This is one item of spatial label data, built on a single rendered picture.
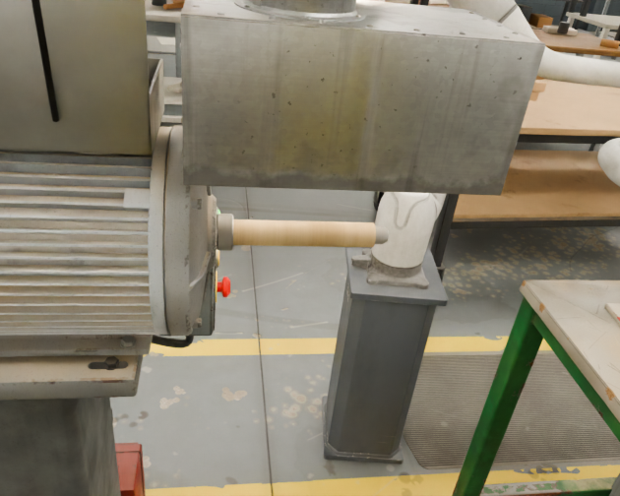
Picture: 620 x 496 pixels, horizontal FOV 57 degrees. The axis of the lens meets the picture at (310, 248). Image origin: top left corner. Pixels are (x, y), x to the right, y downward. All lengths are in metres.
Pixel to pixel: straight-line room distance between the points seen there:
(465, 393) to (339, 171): 1.97
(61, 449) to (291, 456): 1.32
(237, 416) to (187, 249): 1.61
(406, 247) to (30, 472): 1.09
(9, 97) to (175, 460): 1.61
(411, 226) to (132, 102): 1.11
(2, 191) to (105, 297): 0.14
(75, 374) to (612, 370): 0.92
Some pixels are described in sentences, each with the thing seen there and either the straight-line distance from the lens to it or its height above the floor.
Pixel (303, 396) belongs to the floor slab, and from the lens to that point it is 2.25.
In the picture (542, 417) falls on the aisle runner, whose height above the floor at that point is 0.00.
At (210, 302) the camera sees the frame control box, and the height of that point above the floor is 1.00.
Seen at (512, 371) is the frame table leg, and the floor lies 0.71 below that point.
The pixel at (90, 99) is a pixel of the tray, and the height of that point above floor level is 1.43.
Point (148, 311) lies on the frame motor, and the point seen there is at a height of 1.22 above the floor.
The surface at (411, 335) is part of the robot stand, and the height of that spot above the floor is 0.56.
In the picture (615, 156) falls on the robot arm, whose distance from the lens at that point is 1.56.
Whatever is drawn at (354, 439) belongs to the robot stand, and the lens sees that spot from 2.02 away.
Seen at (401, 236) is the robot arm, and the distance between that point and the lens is 1.58.
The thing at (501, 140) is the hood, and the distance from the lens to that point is 0.55.
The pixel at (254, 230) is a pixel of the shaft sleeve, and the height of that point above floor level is 1.26.
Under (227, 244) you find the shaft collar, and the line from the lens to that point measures 0.70.
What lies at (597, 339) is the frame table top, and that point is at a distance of 1.28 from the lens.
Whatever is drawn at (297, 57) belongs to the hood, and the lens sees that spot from 0.48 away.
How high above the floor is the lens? 1.61
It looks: 31 degrees down
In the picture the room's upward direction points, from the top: 7 degrees clockwise
